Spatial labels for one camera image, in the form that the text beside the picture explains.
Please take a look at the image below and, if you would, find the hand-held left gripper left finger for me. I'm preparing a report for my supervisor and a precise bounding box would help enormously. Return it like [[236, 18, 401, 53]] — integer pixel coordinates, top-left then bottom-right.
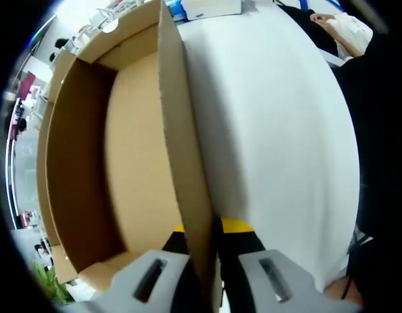
[[62, 222, 205, 313]]

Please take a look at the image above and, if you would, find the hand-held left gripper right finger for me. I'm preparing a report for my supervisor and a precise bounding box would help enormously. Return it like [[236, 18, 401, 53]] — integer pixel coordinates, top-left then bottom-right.
[[219, 217, 352, 313]]

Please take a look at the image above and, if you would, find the brown cardboard shoe box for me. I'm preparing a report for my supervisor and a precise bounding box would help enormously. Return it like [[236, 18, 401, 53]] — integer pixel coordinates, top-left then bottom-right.
[[36, 0, 223, 309]]

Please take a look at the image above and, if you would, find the light blue wet wipes pack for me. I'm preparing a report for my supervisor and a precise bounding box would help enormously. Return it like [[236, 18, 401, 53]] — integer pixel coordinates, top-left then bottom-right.
[[168, 0, 189, 22]]

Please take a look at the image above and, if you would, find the white barcode carton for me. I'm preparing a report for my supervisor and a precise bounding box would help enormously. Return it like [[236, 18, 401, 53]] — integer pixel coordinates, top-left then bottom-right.
[[181, 0, 245, 22]]

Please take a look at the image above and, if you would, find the green potted plant white pot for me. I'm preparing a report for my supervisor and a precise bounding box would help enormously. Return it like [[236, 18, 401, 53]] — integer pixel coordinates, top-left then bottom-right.
[[29, 259, 74, 305]]

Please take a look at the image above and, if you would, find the person's black clothing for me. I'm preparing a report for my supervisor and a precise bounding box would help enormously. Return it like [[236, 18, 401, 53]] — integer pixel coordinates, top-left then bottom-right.
[[331, 32, 402, 313]]

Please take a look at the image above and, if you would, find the group of white office chairs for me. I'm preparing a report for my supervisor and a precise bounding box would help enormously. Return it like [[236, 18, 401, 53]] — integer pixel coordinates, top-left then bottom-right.
[[69, 0, 130, 55]]

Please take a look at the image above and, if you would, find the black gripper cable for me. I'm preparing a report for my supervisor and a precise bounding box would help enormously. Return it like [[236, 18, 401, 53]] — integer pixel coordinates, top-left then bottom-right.
[[341, 275, 354, 301]]

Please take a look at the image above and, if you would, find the magenta red wall screen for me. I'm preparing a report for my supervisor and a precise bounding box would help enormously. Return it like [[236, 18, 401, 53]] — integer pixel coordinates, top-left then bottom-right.
[[20, 72, 38, 98]]

